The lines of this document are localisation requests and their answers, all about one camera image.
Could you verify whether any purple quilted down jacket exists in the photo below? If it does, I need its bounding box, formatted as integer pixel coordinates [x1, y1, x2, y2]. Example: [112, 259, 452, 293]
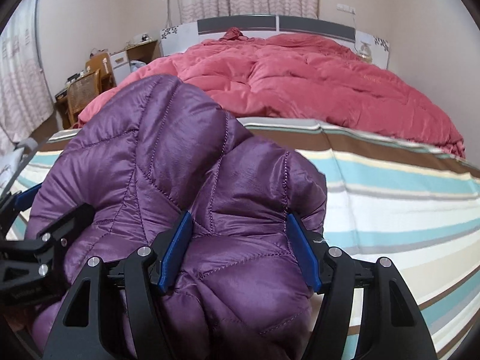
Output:
[25, 75, 327, 359]

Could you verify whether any side patterned curtain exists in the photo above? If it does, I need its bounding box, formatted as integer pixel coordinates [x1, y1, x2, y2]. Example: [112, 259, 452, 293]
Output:
[0, 0, 54, 155]

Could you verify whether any striped bed sheet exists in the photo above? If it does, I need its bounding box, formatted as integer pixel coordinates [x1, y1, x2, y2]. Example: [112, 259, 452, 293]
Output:
[12, 118, 479, 359]

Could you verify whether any wooden chair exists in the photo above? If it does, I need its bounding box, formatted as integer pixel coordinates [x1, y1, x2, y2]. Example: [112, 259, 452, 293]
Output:
[67, 52, 115, 126]

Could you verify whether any red quilted comforter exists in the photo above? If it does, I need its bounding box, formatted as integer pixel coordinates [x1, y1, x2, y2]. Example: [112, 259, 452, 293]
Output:
[78, 28, 465, 158]

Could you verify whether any wooden bedside desk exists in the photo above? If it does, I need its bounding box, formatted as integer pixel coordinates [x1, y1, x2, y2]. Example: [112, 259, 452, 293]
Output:
[110, 40, 161, 86]

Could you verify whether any small bedside lamp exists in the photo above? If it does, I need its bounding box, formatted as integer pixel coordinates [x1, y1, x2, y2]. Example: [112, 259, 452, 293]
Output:
[356, 41, 373, 63]

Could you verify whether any white grey bed headboard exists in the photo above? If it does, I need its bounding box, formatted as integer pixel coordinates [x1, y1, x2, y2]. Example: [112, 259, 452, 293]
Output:
[160, 15, 390, 69]

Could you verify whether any wall power outlet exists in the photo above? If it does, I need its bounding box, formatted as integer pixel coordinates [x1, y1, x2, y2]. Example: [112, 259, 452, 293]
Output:
[337, 3, 356, 15]

